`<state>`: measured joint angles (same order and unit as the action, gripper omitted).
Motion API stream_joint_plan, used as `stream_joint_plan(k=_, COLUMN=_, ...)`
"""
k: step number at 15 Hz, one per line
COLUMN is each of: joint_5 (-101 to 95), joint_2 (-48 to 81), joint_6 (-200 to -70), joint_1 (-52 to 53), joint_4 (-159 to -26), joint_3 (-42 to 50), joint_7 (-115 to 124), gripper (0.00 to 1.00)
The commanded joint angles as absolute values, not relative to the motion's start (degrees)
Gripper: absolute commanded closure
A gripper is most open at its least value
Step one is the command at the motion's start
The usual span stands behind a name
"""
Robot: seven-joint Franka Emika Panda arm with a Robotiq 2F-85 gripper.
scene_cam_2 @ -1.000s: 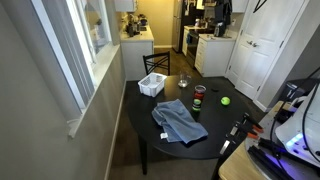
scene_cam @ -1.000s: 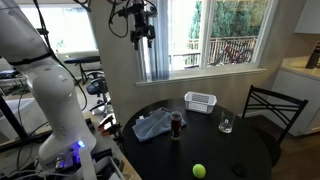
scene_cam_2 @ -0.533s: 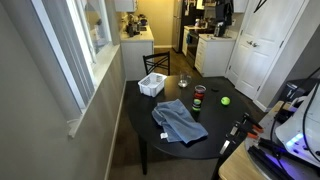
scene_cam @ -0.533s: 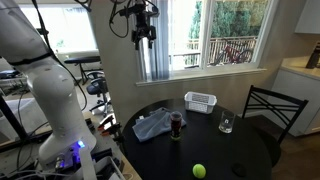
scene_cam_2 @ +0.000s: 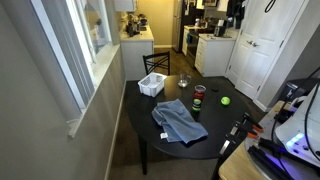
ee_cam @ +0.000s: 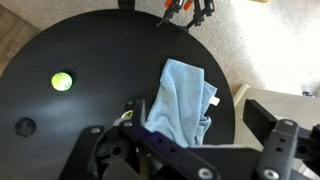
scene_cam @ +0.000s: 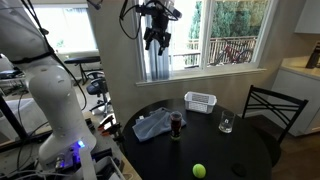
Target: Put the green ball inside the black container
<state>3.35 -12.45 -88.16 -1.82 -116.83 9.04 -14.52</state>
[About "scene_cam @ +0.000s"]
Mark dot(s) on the black office chair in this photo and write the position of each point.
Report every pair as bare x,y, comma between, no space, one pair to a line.
98,88

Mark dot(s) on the black padded bench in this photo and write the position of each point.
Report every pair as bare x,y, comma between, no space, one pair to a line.
81,60

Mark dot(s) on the black countertop appliance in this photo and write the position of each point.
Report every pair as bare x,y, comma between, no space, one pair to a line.
314,56

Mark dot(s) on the blue cloth towel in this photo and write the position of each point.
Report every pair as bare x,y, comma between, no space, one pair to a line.
153,125

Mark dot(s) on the white kitchen counter cabinet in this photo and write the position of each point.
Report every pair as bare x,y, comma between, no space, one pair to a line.
293,93

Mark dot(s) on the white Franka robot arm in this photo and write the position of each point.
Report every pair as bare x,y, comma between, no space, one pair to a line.
56,100

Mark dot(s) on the red bicycle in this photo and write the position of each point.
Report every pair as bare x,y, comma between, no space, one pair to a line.
233,53

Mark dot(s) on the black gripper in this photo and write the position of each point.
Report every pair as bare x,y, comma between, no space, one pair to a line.
158,35

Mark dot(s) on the green tennis ball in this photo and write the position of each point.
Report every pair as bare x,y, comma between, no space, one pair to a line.
199,170

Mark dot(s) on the white framed window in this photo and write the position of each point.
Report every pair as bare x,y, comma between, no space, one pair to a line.
205,71

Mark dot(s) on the balcony railing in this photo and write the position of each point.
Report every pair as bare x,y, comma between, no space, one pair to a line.
220,45

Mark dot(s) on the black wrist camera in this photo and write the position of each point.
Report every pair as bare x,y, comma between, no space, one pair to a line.
174,11

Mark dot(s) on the clear drinking glass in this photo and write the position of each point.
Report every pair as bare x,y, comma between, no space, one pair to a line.
226,122

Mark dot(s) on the white plastic basket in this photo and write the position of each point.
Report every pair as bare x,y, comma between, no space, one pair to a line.
200,101

